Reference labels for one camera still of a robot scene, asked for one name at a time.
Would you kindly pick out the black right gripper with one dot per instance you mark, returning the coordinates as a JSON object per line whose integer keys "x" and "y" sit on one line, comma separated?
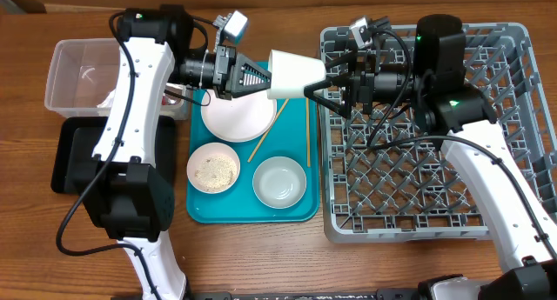
{"x": 353, "y": 87}

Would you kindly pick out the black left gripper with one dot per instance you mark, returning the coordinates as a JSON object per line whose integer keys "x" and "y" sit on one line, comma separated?
{"x": 243, "y": 65}

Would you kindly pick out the white paper cup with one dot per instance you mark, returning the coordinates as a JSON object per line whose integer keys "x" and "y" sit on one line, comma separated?
{"x": 291, "y": 73}

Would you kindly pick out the large white plate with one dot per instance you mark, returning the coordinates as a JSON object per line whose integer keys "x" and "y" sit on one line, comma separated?
{"x": 240, "y": 119}

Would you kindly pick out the pink bowl with rice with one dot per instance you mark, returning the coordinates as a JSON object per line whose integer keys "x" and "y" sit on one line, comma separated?
{"x": 213, "y": 168}

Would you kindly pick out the grey-white bowl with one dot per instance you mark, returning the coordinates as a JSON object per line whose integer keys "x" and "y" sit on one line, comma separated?
{"x": 279, "y": 182}

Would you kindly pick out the white paper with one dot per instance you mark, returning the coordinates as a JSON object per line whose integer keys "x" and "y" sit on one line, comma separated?
{"x": 107, "y": 103}

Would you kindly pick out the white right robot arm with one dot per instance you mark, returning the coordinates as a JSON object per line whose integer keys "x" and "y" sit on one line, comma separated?
{"x": 459, "y": 120}

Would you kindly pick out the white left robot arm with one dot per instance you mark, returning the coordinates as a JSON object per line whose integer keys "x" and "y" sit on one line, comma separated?
{"x": 119, "y": 184}

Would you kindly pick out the clear plastic waste bin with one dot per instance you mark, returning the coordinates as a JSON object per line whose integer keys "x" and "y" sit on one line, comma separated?
{"x": 84, "y": 71}

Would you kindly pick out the black food waste tray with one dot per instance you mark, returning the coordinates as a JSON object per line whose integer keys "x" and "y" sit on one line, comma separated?
{"x": 79, "y": 135}

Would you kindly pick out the right wooden chopstick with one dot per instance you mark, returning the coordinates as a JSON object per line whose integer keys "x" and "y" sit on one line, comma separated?
{"x": 307, "y": 133}

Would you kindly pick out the wooden chopstick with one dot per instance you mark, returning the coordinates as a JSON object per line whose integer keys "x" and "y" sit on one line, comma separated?
{"x": 261, "y": 140}
{"x": 307, "y": 133}

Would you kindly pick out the left wooden chopstick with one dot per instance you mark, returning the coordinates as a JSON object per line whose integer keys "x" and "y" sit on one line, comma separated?
{"x": 261, "y": 140}

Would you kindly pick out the teal plastic tray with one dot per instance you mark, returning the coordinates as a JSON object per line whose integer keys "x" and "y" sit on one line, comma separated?
{"x": 239, "y": 204}

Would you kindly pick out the grey plastic dish rack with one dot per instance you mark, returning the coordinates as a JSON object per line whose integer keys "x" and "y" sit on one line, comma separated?
{"x": 381, "y": 187}

